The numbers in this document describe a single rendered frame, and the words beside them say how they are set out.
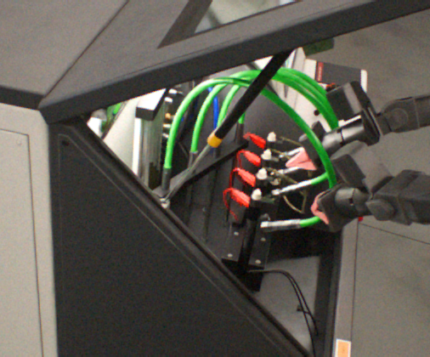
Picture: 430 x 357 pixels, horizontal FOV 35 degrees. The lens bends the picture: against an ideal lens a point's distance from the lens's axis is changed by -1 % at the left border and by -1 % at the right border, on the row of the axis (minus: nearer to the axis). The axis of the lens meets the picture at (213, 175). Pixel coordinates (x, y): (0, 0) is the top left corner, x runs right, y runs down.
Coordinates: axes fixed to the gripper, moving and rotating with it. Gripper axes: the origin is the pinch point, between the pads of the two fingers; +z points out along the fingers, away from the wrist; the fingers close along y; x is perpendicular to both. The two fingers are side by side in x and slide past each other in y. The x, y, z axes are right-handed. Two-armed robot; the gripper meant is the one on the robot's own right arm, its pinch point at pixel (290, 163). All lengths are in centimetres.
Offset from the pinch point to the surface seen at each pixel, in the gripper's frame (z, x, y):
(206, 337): 12.3, 35.2, -14.0
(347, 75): 25, -98, -8
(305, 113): 28, -65, -7
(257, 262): 18.8, 3.8, -17.2
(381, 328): 65, -93, -107
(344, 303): 6.2, 1.6, -34.0
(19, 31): 13, 29, 49
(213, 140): -13.3, 34.7, 18.2
